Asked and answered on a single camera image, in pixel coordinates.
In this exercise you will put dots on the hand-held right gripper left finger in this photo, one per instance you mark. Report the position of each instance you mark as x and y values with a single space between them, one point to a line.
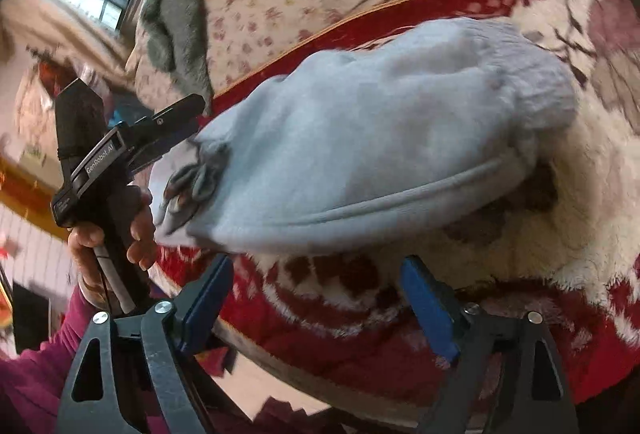
212 294

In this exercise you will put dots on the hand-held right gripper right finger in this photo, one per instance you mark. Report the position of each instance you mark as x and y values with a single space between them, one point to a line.
430 309

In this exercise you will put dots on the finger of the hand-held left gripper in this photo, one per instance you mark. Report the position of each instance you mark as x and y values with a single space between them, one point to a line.
170 116
152 154

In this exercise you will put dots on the light grey sweatshirt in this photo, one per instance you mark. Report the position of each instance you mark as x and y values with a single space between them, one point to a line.
375 138

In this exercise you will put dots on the person's left forearm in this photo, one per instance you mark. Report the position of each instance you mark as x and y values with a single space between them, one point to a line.
35 374

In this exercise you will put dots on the person's left hand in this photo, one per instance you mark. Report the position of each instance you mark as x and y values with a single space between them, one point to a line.
82 244

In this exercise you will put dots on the green fleece jacket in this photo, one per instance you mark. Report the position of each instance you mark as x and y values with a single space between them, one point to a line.
172 13

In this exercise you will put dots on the red and white blanket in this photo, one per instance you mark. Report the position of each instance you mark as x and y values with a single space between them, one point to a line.
575 224

